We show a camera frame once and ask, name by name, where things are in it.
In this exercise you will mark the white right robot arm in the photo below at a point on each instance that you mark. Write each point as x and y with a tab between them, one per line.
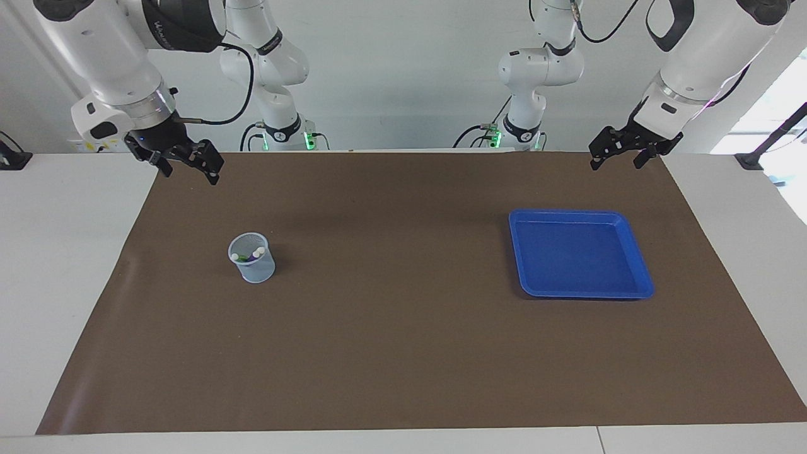
107	50

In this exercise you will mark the brown table mat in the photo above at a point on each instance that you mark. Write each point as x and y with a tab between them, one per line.
403	347

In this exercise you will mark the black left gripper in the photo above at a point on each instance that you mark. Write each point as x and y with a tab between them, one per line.
652	132

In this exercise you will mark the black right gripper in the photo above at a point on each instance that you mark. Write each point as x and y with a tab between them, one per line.
161	140

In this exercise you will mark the black table clamp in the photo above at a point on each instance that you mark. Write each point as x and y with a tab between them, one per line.
12	159

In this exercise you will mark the translucent plastic pen cup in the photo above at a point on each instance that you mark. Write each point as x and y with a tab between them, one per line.
255	272

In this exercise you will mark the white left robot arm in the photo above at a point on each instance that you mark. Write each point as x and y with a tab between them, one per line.
712	57

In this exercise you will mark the black pole stand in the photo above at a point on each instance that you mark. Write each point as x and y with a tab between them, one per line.
753	159

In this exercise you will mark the white wall socket box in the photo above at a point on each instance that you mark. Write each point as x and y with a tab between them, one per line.
107	146

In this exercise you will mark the blue plastic tray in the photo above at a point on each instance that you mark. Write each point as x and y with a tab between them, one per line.
580	258

